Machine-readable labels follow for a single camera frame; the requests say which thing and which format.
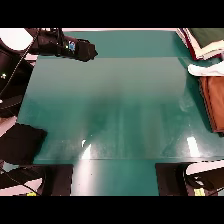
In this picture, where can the dark green garment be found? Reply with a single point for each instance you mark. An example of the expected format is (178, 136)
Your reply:
(208, 35)

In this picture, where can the dark red garment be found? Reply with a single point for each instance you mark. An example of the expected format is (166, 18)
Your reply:
(187, 42)

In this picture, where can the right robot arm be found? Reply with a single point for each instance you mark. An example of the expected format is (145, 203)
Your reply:
(173, 178)

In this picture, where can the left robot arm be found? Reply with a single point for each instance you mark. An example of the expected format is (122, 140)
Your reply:
(20, 143)

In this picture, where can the white garment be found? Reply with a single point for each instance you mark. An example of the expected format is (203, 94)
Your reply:
(206, 69)

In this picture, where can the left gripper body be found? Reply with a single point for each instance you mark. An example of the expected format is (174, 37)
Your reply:
(86, 50)

